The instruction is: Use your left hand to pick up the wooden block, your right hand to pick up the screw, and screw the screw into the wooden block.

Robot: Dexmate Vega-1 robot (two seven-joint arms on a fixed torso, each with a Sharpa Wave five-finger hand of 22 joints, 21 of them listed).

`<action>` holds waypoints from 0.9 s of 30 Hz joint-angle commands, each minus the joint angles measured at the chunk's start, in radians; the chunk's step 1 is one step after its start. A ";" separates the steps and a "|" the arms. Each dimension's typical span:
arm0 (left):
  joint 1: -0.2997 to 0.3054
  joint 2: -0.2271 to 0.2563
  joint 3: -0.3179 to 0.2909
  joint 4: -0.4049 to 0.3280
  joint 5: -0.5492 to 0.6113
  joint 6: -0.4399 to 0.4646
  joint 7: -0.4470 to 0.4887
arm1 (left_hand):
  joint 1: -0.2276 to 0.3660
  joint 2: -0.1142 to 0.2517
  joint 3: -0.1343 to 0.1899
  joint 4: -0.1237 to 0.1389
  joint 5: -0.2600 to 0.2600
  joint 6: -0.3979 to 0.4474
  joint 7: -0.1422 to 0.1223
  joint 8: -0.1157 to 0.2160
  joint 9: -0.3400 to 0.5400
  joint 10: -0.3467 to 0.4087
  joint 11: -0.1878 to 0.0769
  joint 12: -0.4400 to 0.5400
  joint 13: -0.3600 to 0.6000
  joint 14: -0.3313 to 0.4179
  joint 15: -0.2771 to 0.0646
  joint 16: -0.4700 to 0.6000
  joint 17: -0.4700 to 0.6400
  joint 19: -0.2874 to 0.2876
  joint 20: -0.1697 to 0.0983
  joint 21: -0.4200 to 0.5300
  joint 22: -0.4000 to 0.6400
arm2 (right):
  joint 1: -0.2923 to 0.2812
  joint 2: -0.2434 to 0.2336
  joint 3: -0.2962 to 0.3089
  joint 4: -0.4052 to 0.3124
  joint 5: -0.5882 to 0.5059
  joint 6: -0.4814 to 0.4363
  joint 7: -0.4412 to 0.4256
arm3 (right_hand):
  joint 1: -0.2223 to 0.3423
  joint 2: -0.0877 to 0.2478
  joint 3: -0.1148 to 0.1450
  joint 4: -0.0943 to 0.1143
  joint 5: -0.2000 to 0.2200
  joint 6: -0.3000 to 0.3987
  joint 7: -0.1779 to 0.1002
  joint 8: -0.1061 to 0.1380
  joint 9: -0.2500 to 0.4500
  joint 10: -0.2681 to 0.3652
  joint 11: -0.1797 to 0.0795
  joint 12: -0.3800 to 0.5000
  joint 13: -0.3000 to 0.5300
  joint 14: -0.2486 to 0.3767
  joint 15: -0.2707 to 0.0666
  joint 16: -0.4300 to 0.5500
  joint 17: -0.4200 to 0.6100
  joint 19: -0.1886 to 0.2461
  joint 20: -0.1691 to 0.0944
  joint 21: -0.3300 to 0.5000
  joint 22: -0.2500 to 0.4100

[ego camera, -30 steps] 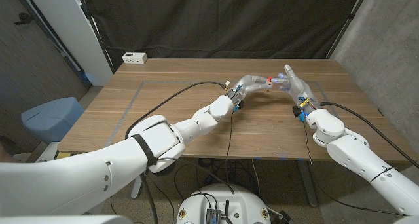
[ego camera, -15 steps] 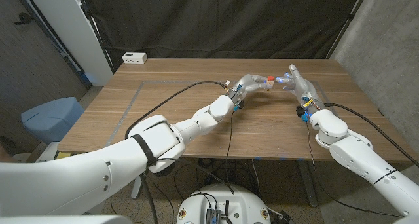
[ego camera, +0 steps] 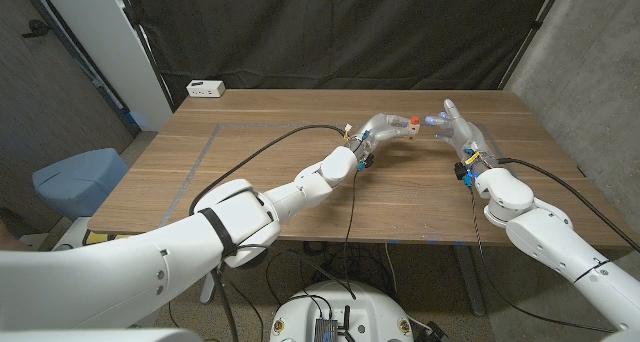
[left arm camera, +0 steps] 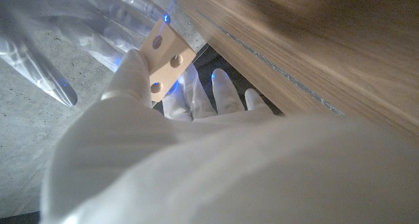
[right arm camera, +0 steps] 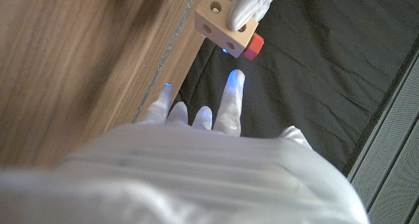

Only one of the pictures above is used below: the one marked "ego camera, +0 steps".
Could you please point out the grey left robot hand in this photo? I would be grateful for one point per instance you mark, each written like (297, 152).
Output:
(380, 129)

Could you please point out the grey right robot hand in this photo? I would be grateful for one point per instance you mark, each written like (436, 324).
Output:
(470, 139)

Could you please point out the wooden block with holes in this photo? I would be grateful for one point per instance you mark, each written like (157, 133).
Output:
(414, 129)

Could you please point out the red-headed screw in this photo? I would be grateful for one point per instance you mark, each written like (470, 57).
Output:
(414, 120)

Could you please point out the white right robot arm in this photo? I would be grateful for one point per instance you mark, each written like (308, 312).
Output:
(550, 237)

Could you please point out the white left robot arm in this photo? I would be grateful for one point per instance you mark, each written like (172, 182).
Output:
(125, 272)

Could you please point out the black backdrop curtain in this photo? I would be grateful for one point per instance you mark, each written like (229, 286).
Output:
(325, 32)

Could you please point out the black backdrop stand pole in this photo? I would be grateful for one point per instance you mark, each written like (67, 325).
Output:
(142, 37)
(534, 26)

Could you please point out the grey table leg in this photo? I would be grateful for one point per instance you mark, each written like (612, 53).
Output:
(470, 282)

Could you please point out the white robot torso base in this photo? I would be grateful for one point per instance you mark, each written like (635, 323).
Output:
(370, 307)

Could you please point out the white power strip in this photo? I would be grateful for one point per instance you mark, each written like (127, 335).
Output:
(205, 88)

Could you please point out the black antenna stub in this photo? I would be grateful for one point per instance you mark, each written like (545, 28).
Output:
(346, 317)

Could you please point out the small grey electronics box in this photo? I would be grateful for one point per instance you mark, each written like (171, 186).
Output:
(325, 329)

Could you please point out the white table leg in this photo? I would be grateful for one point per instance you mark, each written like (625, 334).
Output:
(207, 289)

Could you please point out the white cabinet panel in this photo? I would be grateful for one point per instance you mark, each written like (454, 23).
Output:
(115, 47)

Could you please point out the blue padded stool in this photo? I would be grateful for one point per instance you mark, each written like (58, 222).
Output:
(75, 179)

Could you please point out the white floor base plate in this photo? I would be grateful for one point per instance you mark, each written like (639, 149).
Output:
(70, 232)

